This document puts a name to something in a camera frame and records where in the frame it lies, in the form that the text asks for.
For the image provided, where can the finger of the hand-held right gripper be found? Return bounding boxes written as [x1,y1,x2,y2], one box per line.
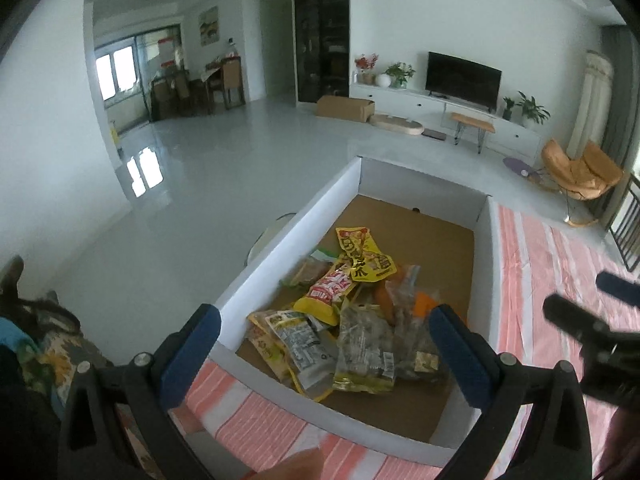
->
[596,271,640,307]
[543,294,616,348]

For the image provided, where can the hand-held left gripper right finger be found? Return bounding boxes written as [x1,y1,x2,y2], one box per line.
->
[428,303,593,480]

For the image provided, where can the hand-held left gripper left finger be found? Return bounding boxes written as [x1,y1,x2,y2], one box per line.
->
[57,303,223,480]

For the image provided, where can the clear packet of brown snacks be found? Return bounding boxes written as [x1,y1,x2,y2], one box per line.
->
[395,310,453,383]

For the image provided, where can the orange snack packet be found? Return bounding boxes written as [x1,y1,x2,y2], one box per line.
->
[414,292,441,318]

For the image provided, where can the orange sausage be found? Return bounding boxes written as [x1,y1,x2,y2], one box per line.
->
[372,280,401,326]

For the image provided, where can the clear yellow-edged snack packet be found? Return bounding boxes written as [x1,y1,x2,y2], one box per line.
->
[248,310,337,402]

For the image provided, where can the white cardboard box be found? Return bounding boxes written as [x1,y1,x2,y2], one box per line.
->
[205,156,501,471]

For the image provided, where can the clear packet of biscuit sticks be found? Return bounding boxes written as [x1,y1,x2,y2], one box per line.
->
[281,257,331,288]

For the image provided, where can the yellow and black snack packet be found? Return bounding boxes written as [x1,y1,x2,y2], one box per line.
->
[335,226,398,283]

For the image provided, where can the yellow and red snack packet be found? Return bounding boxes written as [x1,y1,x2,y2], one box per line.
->
[292,265,361,326]

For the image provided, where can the person's right forearm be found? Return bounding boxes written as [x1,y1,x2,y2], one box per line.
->
[597,402,640,480]

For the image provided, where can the person's left hand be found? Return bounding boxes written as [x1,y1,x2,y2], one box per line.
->
[255,447,326,480]

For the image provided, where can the orange striped tablecloth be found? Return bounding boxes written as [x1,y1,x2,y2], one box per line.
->
[170,200,640,480]

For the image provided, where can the dark wooden chair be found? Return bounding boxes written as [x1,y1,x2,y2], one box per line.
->
[607,172,640,271]

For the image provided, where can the orange rocking chair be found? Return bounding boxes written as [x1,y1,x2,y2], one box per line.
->
[541,139,626,226]

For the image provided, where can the white round stool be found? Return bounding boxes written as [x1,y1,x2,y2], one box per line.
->
[245,212,296,268]

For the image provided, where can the floral cloth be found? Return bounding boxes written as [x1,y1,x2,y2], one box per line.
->
[0,300,111,411]

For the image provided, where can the purple floor mat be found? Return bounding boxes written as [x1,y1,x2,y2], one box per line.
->
[502,157,543,181]

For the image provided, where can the standing white air conditioner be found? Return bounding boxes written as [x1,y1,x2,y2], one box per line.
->
[570,50,615,161]

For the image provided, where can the grey curtain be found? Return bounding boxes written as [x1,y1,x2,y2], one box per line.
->
[600,25,640,161]

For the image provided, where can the large potted green plant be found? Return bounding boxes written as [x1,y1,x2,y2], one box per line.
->
[515,91,551,127]

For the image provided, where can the small wooden bench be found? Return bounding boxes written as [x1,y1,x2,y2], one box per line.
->
[450,112,496,153]

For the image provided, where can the beige oval pet bed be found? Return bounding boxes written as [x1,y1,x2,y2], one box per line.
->
[370,114,425,137]

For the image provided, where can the black television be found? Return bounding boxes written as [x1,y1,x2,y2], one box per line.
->
[426,51,502,112]

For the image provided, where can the white television cabinet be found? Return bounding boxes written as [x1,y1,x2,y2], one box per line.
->
[350,84,543,158]

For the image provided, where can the brown dining chair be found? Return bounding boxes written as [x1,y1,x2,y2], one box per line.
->
[220,59,246,111]

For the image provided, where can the brown cardboard box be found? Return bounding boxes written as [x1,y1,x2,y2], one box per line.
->
[316,95,376,124]

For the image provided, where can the glass balcony door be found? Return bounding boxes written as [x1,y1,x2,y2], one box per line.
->
[95,25,183,123]

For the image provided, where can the leafy plant in pot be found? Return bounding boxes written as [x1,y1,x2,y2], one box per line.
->
[384,62,417,90]

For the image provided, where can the red flowers in vase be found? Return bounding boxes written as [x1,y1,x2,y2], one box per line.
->
[354,54,379,85]

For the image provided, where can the tall black display cabinet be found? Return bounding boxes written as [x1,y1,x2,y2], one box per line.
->
[293,0,351,106]

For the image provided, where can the framed wall painting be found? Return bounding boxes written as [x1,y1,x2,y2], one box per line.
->
[198,6,219,43]

